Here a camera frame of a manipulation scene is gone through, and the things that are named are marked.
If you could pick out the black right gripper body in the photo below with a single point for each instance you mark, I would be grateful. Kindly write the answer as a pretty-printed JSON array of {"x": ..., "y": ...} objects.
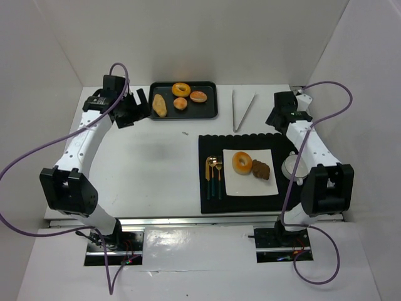
[{"x": 275, "y": 117}]

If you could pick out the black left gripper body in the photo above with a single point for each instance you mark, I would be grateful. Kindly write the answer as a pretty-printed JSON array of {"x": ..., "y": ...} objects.
[{"x": 132, "y": 106}]

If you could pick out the metal tongs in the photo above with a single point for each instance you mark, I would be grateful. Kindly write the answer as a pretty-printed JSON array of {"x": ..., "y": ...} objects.
[{"x": 238, "y": 120}]

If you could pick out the orange glazed donut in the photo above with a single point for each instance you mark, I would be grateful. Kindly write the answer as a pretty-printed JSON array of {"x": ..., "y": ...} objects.
[{"x": 242, "y": 163}]

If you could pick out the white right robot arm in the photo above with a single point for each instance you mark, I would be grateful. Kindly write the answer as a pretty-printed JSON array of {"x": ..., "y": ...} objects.
[{"x": 328, "y": 186}]

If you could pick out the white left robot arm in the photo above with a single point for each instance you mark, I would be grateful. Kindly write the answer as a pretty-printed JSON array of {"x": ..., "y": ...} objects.
[{"x": 66, "y": 185}]

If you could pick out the oblong tan bread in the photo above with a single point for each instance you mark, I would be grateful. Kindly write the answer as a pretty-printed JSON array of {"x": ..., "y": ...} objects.
[{"x": 159, "y": 105}]

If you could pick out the small round bun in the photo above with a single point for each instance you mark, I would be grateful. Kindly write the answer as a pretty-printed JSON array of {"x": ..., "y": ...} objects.
[{"x": 180, "y": 103}]

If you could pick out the orange donut on tray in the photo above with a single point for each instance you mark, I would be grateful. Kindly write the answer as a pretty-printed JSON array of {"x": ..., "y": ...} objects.
[{"x": 181, "y": 89}]

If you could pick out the white cup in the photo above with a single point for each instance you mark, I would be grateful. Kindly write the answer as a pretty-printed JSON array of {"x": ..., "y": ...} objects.
[{"x": 288, "y": 165}]

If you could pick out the round sandwich bun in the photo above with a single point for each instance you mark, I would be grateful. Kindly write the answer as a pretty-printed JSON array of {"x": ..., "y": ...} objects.
[{"x": 198, "y": 96}]

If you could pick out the black baking tray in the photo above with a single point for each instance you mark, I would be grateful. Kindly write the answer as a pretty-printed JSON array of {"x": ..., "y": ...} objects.
[{"x": 194, "y": 110}]

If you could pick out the white square plate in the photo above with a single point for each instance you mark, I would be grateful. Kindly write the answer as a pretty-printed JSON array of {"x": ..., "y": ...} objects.
[{"x": 239, "y": 185}]

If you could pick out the black scalloped placemat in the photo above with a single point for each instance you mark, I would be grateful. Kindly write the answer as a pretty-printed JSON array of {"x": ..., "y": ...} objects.
[{"x": 213, "y": 145}]

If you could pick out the gold fork green handle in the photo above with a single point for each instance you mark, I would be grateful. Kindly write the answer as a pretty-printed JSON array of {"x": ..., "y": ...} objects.
[{"x": 219, "y": 167}]

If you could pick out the gold spoon green handle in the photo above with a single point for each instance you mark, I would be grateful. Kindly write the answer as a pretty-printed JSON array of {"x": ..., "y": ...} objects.
[{"x": 213, "y": 163}]

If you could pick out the gold knife green handle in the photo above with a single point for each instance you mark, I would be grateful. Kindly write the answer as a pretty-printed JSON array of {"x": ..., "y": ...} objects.
[{"x": 208, "y": 178}]

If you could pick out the aluminium rail frame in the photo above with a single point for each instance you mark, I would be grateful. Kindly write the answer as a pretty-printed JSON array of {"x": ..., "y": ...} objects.
[{"x": 149, "y": 173}]

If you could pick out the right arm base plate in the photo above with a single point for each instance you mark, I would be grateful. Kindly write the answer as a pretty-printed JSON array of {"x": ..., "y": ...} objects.
[{"x": 271, "y": 249}]

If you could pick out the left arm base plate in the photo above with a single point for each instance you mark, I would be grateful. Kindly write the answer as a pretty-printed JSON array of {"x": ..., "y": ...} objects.
[{"x": 129, "y": 251}]

